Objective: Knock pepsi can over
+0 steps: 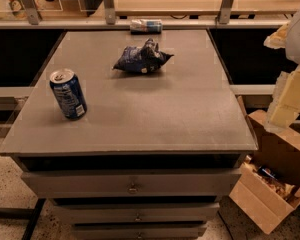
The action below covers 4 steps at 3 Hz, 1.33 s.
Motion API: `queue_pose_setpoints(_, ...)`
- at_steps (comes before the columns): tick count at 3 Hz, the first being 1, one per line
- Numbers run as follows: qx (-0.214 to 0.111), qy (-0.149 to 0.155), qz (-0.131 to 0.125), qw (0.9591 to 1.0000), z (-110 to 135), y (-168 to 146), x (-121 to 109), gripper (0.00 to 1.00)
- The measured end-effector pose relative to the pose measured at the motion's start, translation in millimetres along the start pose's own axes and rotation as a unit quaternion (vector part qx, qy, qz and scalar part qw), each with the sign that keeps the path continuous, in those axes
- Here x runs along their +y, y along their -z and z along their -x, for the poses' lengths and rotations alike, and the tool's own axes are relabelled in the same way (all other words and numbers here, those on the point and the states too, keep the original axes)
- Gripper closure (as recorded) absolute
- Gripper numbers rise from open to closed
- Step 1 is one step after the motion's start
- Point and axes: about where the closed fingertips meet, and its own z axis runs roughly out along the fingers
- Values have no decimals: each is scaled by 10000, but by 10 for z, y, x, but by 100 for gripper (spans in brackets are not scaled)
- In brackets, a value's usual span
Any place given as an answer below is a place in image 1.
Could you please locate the blue can in box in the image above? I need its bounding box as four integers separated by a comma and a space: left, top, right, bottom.
257, 166, 277, 180

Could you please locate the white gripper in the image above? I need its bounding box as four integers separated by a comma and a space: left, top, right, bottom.
263, 10, 300, 133

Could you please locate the grey metal railing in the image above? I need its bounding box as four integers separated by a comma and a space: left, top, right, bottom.
0, 0, 300, 29

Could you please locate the crumpled blue chip bag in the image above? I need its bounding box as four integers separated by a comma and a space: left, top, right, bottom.
113, 38, 173, 74

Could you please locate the blue pepsi can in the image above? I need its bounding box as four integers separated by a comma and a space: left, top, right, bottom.
50, 68, 87, 120

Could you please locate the grey drawer cabinet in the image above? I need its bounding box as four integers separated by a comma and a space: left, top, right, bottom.
0, 30, 256, 240

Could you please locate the lying silver blue can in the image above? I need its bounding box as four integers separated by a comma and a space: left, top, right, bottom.
130, 19, 162, 34

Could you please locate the open cardboard box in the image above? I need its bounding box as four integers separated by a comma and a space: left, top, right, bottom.
230, 110, 300, 234

